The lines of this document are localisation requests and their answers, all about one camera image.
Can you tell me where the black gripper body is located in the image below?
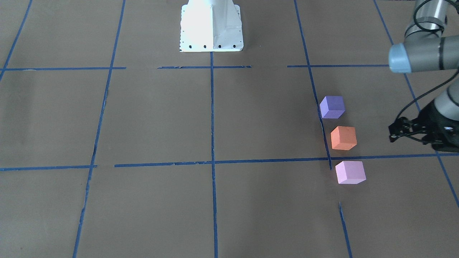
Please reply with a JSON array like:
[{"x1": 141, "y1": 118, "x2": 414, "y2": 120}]
[{"x1": 418, "y1": 102, "x2": 459, "y2": 153}]

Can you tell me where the orange foam cube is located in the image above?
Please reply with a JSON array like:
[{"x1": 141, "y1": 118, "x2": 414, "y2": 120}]
[{"x1": 331, "y1": 126, "x2": 358, "y2": 151}]

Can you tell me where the pink foam cube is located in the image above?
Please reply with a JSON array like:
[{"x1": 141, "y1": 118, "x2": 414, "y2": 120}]
[{"x1": 335, "y1": 161, "x2": 366, "y2": 184}]

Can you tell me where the purple foam cube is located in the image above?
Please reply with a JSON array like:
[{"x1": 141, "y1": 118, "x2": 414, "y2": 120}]
[{"x1": 319, "y1": 95, "x2": 346, "y2": 119}]

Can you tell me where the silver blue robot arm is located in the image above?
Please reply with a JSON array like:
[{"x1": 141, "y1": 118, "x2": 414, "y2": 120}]
[{"x1": 388, "y1": 0, "x2": 459, "y2": 153}]

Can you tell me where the brown paper mat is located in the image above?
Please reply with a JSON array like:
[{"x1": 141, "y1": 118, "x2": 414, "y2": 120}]
[{"x1": 1, "y1": 0, "x2": 458, "y2": 258}]

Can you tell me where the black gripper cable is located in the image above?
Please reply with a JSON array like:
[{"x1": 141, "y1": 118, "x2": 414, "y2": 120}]
[{"x1": 394, "y1": 0, "x2": 459, "y2": 126}]

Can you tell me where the white pedestal column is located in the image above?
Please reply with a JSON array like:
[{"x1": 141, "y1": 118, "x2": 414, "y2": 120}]
[{"x1": 179, "y1": 0, "x2": 244, "y2": 52}]

